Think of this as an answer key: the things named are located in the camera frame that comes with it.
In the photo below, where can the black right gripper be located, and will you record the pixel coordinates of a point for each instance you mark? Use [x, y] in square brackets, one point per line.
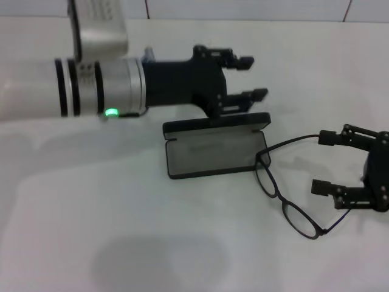
[377, 176]

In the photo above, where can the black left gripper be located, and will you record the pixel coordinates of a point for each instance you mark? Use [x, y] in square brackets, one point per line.
[182, 83]

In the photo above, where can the black-framed glasses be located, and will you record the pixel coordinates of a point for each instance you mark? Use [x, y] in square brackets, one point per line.
[267, 179]

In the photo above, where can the black glasses case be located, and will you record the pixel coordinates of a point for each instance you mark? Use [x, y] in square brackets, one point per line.
[212, 149]

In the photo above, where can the small silver wrist connector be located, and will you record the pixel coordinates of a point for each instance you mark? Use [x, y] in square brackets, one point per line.
[149, 54]

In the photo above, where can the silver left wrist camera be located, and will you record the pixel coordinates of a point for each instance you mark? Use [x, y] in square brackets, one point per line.
[100, 27]

